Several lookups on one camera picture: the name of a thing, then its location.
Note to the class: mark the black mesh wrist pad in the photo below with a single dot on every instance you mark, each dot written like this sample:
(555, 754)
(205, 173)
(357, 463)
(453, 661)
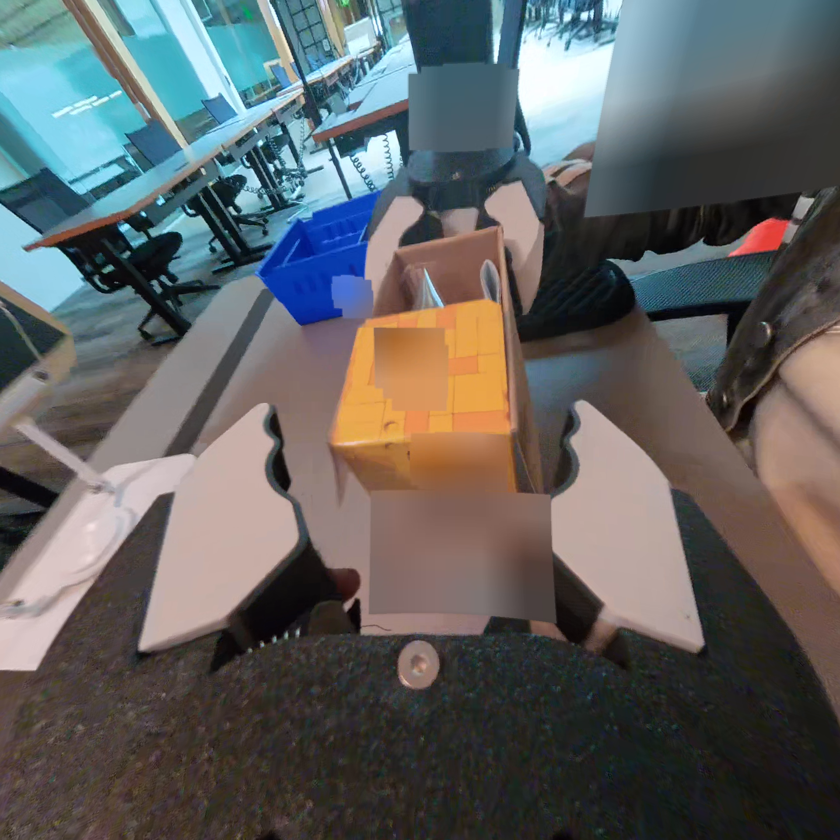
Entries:
(577, 302)

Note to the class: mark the white instruction booklet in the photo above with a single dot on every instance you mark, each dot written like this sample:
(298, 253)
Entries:
(491, 282)

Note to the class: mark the orange object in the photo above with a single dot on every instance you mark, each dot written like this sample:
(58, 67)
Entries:
(764, 239)

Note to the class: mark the black office chair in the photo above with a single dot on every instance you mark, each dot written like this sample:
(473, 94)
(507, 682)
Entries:
(144, 253)
(223, 193)

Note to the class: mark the blue office chair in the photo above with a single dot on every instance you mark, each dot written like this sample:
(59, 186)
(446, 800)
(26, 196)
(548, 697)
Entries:
(220, 108)
(154, 141)

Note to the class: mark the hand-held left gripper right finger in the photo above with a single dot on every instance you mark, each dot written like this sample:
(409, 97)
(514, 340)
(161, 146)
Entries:
(623, 538)

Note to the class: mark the person's right forearm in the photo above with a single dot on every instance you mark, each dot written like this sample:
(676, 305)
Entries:
(656, 233)

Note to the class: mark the blue plastic bin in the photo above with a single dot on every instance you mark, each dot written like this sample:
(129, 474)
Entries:
(295, 282)

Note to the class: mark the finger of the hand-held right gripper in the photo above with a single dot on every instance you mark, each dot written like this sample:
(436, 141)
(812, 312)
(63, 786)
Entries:
(525, 249)
(387, 249)

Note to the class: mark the brown top office desk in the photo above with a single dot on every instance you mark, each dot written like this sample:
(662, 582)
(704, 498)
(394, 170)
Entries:
(367, 111)
(262, 111)
(131, 197)

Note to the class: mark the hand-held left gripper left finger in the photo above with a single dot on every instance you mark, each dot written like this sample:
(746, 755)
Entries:
(216, 544)

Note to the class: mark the person's left hand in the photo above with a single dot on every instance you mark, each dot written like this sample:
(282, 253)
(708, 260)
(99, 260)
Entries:
(346, 584)

